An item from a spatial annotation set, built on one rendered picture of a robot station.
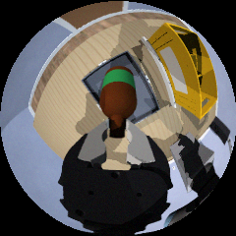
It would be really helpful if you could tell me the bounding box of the yellow divided crate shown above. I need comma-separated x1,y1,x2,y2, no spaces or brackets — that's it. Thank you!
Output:
148,23,217,119

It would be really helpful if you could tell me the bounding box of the brown bottle with green label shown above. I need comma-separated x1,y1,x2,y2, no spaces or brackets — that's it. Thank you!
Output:
99,66,137,139

